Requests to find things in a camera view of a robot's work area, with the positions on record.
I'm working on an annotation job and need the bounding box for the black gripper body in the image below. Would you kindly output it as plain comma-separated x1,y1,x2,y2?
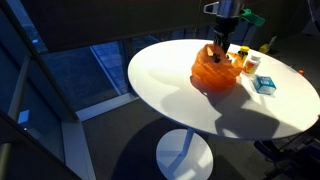
213,16,241,35

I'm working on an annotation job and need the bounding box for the orange plastic bag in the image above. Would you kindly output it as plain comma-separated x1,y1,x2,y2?
190,43,244,93

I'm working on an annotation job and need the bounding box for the small white pill bottle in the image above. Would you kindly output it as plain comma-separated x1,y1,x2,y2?
242,54,262,76

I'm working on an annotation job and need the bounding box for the yellow background object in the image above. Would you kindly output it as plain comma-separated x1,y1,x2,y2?
258,35,278,55

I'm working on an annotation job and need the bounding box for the blue white small box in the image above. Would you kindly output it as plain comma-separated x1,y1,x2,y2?
252,75,278,96

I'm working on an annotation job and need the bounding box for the white table pedestal base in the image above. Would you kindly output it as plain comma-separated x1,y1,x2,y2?
155,128,215,180

